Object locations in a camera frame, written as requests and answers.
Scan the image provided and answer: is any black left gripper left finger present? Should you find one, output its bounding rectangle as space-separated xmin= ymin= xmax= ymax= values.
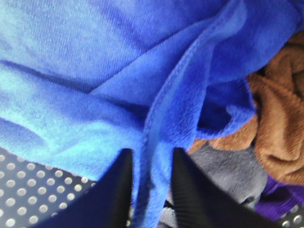
xmin=40 ymin=149 xmax=133 ymax=228

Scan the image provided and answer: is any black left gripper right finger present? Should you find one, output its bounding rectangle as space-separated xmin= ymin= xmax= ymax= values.
xmin=171 ymin=148 xmax=278 ymax=228

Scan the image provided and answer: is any blue microfibre towel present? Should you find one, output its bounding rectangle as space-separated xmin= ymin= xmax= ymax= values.
xmin=0 ymin=0 xmax=304 ymax=228

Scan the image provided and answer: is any grey towel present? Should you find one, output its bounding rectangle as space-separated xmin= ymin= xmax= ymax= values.
xmin=158 ymin=145 xmax=273 ymax=228

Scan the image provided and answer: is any purple towel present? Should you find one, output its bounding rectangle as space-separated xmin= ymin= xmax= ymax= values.
xmin=255 ymin=176 xmax=304 ymax=221

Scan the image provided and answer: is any brown towel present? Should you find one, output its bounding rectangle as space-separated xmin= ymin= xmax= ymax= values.
xmin=189 ymin=30 xmax=304 ymax=185

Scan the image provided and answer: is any grey perforated laundry basket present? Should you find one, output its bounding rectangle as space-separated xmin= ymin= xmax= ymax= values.
xmin=0 ymin=147 xmax=304 ymax=228

